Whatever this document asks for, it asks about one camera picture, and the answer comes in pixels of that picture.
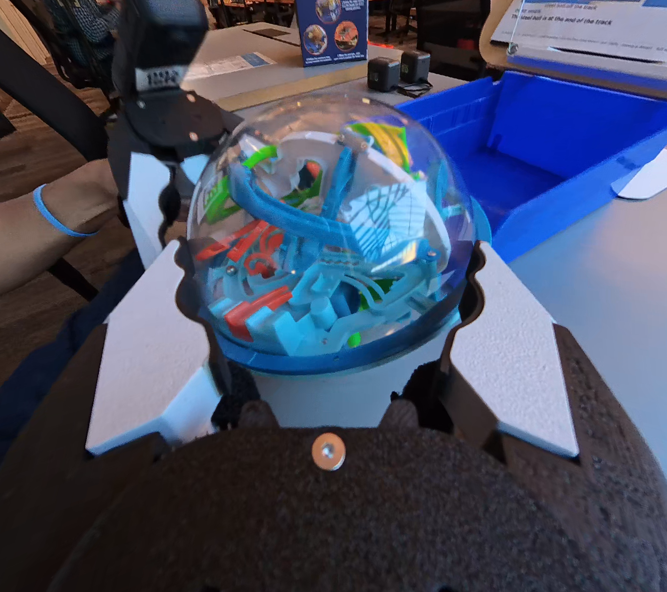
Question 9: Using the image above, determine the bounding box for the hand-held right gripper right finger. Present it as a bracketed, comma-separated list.
[439, 242, 580, 458]

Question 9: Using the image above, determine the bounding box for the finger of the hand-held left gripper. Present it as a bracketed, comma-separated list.
[127, 151, 182, 262]
[180, 153, 210, 186]

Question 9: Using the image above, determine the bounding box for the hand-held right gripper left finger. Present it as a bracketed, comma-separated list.
[85, 239, 231, 453]

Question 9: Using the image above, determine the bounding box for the clear plastic maze ball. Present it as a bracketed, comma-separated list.
[187, 94, 492, 375]

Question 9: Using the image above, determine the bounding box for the person's left forearm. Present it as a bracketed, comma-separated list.
[0, 188, 100, 294]

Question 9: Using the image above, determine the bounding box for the person's left hand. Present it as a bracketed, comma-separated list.
[44, 158, 128, 235]

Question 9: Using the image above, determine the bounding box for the white and blue paper sheet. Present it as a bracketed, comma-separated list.
[182, 51, 278, 82]

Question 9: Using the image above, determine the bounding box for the blue wristband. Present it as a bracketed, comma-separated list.
[32, 183, 101, 238]

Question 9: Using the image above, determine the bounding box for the blue printed game box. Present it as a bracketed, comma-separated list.
[293, 0, 370, 68]

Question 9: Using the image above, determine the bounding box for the blue plastic bin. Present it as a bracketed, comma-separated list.
[396, 70, 667, 263]

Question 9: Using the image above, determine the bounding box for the small black cube device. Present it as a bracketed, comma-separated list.
[400, 50, 433, 84]
[367, 57, 402, 93]

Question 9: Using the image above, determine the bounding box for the white flat plastic piece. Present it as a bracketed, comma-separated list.
[610, 149, 667, 200]

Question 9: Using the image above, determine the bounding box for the wooden board with instruction sheet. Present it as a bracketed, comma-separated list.
[479, 0, 667, 83]

